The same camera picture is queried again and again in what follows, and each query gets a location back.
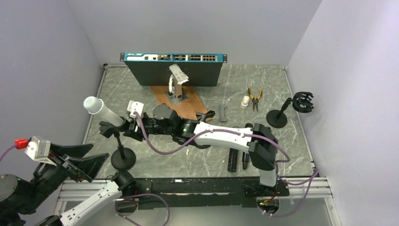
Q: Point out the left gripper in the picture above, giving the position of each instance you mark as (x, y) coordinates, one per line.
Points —
(90, 165)

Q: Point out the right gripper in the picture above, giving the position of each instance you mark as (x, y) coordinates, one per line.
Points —
(135, 131)

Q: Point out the black mic stand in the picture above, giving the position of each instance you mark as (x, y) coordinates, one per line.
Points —
(123, 158)
(205, 117)

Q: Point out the white microphone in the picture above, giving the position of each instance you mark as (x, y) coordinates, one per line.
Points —
(96, 106)

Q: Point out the silver head black microphone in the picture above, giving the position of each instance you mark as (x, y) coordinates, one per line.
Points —
(232, 161)

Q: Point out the slim black microphone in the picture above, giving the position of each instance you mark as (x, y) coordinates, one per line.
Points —
(246, 156)

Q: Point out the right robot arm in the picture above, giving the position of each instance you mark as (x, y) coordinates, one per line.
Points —
(257, 140)

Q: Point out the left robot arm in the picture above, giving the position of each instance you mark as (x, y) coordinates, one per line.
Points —
(21, 197)

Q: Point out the wooden board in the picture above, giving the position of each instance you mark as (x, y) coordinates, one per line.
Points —
(186, 108)

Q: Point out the grey plastic tube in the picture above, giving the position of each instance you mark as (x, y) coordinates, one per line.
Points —
(222, 112)

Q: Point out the white pipe fitting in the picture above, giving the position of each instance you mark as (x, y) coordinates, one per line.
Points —
(245, 101)

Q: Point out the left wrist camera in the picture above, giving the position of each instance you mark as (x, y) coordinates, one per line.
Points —
(38, 149)

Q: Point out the metal bracket fixture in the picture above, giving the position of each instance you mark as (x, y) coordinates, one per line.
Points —
(175, 92)

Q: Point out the blue network switch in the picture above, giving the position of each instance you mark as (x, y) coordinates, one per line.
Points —
(189, 69)

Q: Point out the black front rail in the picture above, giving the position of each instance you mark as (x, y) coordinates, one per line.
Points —
(147, 194)

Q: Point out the yellow handled pliers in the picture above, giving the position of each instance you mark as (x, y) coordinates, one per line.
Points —
(255, 98)

